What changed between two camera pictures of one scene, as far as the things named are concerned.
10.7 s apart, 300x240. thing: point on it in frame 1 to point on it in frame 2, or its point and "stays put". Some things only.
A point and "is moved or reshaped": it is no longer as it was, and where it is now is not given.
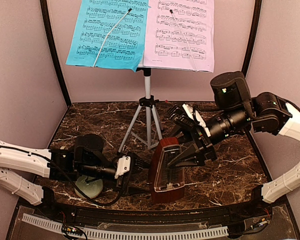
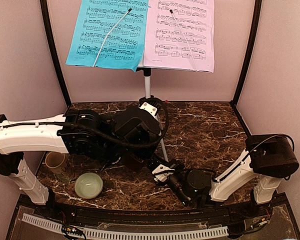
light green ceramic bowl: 92,189 stays put
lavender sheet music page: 180,35 stays put
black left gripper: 131,191 to 149,147
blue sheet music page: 124,47 stays put
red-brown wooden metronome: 167,181 is moved or reshaped
